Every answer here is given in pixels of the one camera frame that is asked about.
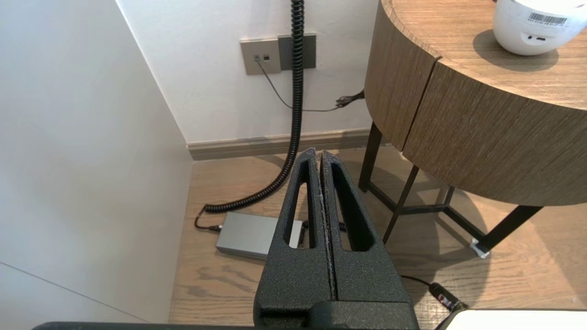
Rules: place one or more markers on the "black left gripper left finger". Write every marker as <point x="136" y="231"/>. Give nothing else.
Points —
<point x="293" y="275"/>

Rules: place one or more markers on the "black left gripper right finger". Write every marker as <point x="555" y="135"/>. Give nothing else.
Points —
<point x="367" y="279"/>

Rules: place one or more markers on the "white round smart speaker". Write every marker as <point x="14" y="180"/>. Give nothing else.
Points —
<point x="532" y="27"/>

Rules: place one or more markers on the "grey power adapter box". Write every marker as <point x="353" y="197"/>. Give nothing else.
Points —
<point x="247" y="233"/>

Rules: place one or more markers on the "black metal table legs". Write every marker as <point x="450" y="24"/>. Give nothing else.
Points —
<point x="369" y="156"/>

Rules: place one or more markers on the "wooden skirting board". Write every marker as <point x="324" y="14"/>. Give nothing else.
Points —
<point x="257" y="145"/>

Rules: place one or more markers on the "round wooden side table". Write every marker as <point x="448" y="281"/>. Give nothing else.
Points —
<point x="458" y="27"/>

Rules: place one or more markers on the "beige wall data socket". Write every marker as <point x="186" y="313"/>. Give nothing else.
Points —
<point x="260" y="56"/>

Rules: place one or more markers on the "dark grey blank wall plate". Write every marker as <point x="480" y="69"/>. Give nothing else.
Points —
<point x="309" y="50"/>

